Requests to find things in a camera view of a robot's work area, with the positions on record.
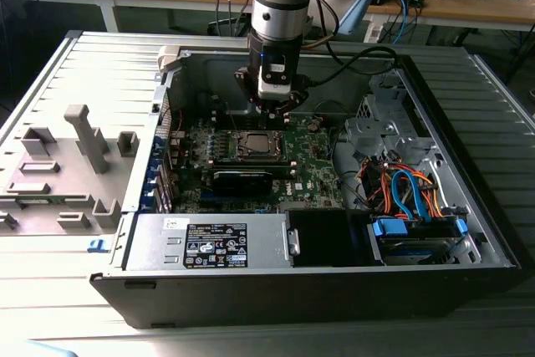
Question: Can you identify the metal socket cover frame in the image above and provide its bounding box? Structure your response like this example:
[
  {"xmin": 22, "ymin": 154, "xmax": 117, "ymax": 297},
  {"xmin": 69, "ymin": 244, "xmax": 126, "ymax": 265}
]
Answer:
[{"xmin": 237, "ymin": 130, "xmax": 289, "ymax": 161}]

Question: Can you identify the silver metal drive cage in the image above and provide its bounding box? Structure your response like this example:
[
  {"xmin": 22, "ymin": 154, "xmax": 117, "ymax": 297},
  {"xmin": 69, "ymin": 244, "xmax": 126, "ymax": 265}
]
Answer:
[{"xmin": 343, "ymin": 71, "xmax": 440, "ymax": 166}]

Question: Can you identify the blue flat wire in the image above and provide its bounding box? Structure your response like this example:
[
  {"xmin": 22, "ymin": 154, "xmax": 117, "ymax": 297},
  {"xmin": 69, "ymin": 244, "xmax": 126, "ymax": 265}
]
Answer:
[{"xmin": 390, "ymin": 166, "xmax": 432, "ymax": 224}]

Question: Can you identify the green motherboard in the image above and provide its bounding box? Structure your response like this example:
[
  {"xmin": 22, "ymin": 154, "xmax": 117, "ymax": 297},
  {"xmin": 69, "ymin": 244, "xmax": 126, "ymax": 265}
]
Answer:
[{"xmin": 169, "ymin": 110, "xmax": 349, "ymax": 214}]

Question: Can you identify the pale blue object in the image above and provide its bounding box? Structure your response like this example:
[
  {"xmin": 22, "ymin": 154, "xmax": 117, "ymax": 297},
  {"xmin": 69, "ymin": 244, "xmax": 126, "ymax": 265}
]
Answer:
[{"xmin": 24, "ymin": 339, "xmax": 79, "ymax": 357}]

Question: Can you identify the black camera cable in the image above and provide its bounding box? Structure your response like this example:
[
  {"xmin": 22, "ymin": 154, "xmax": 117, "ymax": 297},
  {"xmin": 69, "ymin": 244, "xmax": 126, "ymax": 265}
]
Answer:
[{"xmin": 304, "ymin": 46, "xmax": 398, "ymax": 86}]

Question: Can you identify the hard disk in blue carrier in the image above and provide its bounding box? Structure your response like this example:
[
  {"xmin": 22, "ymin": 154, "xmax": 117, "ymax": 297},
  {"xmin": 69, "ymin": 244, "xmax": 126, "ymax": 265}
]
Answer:
[{"xmin": 366, "ymin": 215, "xmax": 470, "ymax": 267}]

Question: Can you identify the grey power supply unit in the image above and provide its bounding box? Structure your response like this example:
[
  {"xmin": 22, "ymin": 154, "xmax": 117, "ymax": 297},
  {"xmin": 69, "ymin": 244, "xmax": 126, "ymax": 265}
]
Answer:
[{"xmin": 120, "ymin": 212, "xmax": 303, "ymax": 273}]

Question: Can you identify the white power strip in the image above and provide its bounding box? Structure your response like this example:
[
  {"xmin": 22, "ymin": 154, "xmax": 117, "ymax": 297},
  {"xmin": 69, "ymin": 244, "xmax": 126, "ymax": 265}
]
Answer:
[{"xmin": 362, "ymin": 18, "xmax": 385, "ymax": 43}]

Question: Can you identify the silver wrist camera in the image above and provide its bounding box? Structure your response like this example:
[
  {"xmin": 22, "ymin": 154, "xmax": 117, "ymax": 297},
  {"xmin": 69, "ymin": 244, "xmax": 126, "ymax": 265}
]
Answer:
[{"xmin": 256, "ymin": 53, "xmax": 294, "ymax": 99}]

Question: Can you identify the grey plastic parts rack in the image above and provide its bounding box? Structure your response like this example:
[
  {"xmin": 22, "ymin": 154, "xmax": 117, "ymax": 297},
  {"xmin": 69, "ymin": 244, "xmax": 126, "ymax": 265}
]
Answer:
[{"xmin": 0, "ymin": 104, "xmax": 141, "ymax": 237}]

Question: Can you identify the orange wire bundle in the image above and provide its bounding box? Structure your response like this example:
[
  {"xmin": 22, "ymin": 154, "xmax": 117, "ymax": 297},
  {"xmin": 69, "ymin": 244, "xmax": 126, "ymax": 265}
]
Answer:
[{"xmin": 358, "ymin": 159, "xmax": 445, "ymax": 219}]

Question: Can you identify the silver CPU with green edge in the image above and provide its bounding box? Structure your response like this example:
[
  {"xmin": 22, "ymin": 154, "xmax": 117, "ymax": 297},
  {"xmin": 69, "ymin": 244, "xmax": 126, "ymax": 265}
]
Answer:
[{"xmin": 243, "ymin": 132, "xmax": 275, "ymax": 155}]

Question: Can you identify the blue plastic clip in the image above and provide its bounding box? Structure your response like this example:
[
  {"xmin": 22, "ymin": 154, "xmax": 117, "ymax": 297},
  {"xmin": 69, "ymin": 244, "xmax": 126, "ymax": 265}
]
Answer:
[{"xmin": 86, "ymin": 237, "xmax": 109, "ymax": 254}]

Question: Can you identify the CPU socket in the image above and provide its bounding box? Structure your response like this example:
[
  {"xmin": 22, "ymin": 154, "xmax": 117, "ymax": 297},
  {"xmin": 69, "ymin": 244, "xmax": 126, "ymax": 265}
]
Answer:
[{"xmin": 236, "ymin": 129, "xmax": 289, "ymax": 161}]

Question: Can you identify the black graphics card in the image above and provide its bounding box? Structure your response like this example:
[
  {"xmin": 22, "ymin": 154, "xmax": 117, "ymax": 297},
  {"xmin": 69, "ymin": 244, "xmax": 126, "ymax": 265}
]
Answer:
[{"xmin": 210, "ymin": 168, "xmax": 276, "ymax": 200}]

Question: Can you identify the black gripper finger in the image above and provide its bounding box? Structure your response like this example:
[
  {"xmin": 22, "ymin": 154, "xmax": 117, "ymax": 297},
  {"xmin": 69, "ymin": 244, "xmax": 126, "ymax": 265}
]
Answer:
[
  {"xmin": 274, "ymin": 88, "xmax": 311, "ymax": 125},
  {"xmin": 232, "ymin": 67, "xmax": 273, "ymax": 119}
]

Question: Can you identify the black open PC case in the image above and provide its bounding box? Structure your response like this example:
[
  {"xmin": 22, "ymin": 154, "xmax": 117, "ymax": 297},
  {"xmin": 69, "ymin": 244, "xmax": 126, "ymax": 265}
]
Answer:
[{"xmin": 89, "ymin": 43, "xmax": 524, "ymax": 331}]

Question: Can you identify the expansion slot bracket panel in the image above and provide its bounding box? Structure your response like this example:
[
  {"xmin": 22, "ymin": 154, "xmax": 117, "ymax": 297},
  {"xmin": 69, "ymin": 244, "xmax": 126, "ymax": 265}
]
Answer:
[{"xmin": 141, "ymin": 89, "xmax": 176, "ymax": 214}]

